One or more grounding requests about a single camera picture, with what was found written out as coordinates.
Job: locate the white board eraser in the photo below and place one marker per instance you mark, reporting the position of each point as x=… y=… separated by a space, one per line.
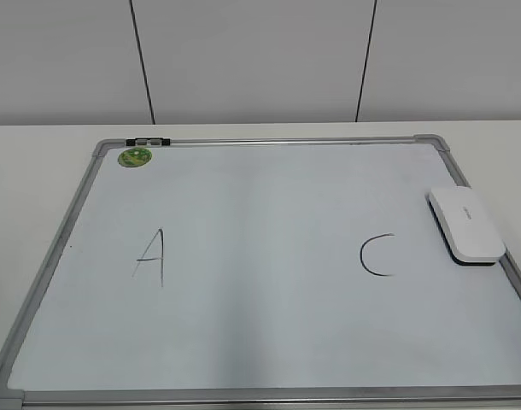
x=467 y=228

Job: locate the white board with grey frame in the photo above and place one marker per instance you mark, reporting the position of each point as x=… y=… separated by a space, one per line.
x=264 y=274

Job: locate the round green magnet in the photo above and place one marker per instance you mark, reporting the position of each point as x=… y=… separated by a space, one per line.
x=134 y=157

